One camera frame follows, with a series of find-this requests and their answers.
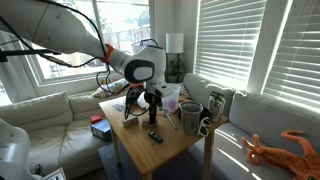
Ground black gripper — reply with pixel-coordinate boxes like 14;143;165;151
145;93;162;125

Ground translucent plastic cup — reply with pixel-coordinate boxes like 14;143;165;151
161;83;182;114

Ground wooden table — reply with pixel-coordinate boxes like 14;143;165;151
98;94;230;180

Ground steel tumbler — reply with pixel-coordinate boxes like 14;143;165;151
178;101;204;136

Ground floral pillow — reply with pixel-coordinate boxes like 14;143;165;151
92;78;131;99

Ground dark house plant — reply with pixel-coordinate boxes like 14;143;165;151
166;53;187;84

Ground white sunglasses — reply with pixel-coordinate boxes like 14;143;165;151
197;116;213;138

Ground black round object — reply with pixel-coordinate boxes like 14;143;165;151
199;105;212;122

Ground blue box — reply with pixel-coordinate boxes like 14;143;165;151
90;118;113;142

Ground red box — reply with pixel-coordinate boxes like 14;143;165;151
89;114;104;126

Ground dark rug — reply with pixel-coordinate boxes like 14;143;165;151
98;141;214;180

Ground clear pouch with green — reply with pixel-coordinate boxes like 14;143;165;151
207;91;226;123

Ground white floor lamp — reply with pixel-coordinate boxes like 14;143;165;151
165;32;185;84

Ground large glass window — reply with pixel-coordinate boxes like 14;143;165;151
29;0;152;85

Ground white window blind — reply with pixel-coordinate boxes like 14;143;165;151
262;0;320;112
194;0;268;91

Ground white leather sofa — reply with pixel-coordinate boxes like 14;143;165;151
0;91;116;180

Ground grey fabric sofa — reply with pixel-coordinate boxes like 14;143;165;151
182;72;320;180

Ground orange octopus plush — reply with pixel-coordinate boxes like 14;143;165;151
241;129;320;180

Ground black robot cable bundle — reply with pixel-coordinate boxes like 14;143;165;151
33;0;160;120

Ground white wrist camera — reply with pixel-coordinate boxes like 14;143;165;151
146;81;177;99

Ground orange wrist strap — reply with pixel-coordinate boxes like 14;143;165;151
128;83;145;93

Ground orange forearm strap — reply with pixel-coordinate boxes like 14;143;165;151
102;43;115;65

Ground aluminium frame board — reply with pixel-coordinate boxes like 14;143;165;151
42;167;68;180

